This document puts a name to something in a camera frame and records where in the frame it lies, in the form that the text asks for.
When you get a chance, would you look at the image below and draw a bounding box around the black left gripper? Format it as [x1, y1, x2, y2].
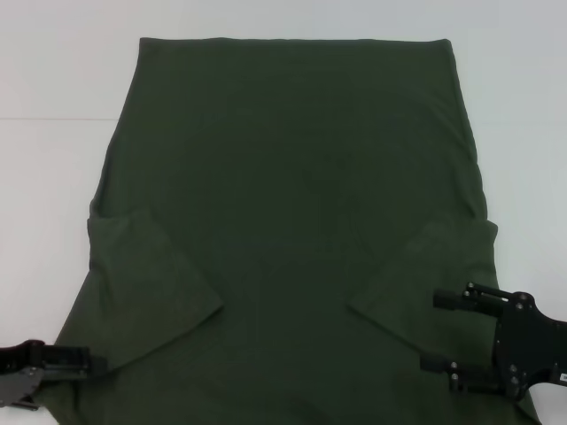
[0, 338, 110, 412]

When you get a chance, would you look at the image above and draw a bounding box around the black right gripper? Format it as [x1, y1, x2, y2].
[419, 282, 567, 400]

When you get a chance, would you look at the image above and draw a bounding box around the dark green t-shirt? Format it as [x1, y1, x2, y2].
[37, 36, 542, 425]

